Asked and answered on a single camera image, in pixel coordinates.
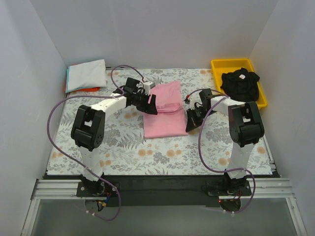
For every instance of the pink t-shirt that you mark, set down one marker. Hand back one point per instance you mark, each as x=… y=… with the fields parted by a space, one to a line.
x=170 y=120

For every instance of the floral patterned table mat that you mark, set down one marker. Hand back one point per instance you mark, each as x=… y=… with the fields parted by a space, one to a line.
x=125 y=150

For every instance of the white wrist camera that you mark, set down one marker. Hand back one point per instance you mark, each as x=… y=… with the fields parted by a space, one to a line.
x=147 y=86
x=192 y=104

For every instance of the folded orange t-shirt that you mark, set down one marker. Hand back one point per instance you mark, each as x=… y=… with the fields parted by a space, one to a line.
x=81 y=89

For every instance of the aluminium frame rail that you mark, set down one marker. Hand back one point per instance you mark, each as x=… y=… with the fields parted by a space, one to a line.
x=68 y=189

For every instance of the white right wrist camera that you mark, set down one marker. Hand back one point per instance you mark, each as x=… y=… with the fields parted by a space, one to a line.
x=192 y=104

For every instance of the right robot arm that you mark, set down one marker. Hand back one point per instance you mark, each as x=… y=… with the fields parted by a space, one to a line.
x=245 y=129

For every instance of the folded teal t-shirt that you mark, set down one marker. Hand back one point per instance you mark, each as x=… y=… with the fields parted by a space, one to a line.
x=67 y=78

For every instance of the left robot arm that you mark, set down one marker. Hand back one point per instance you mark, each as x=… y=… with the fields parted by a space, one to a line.
x=89 y=126

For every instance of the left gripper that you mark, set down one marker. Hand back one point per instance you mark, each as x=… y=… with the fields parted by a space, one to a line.
x=142 y=103

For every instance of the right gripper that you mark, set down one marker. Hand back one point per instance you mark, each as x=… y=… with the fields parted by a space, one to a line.
x=197 y=115

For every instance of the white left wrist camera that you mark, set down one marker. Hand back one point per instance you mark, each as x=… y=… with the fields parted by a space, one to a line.
x=147 y=86

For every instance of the black t-shirt in bin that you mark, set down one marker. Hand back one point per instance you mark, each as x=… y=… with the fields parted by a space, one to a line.
x=241 y=85

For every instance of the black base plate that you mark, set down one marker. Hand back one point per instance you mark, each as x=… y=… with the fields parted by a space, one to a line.
x=161 y=199

